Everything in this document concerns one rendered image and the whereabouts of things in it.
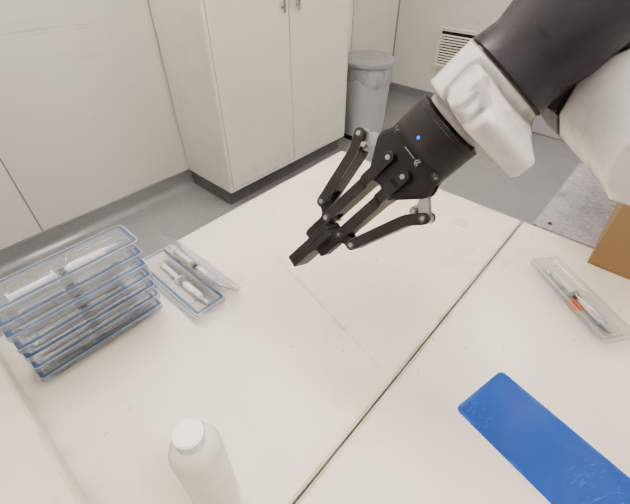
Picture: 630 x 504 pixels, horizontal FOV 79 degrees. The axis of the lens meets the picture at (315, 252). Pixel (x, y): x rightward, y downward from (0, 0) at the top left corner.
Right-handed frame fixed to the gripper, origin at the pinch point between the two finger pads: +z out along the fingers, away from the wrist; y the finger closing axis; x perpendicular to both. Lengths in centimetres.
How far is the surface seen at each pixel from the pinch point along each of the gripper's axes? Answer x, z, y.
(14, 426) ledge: 24.1, 33.3, 0.6
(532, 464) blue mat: -10.1, -2.5, -35.4
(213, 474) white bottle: 16.9, 12.9, -15.3
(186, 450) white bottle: 19.6, 10.5, -12.1
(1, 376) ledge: 22.6, 37.0, 8.1
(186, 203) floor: -105, 124, 102
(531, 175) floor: -246, -12, 12
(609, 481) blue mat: -13.4, -7.8, -41.0
